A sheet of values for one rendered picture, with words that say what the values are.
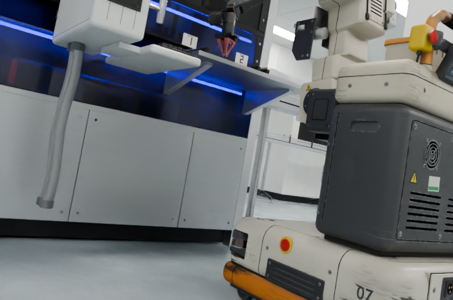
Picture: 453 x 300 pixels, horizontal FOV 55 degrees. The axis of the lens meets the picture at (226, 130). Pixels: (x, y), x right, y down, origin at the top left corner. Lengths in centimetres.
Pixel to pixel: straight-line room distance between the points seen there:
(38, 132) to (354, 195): 127
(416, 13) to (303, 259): 268
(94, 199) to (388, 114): 132
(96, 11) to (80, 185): 85
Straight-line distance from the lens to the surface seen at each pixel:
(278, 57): 899
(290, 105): 282
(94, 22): 145
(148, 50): 153
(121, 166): 207
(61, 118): 172
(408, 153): 125
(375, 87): 129
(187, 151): 223
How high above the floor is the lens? 46
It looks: 4 degrees up
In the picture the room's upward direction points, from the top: 10 degrees clockwise
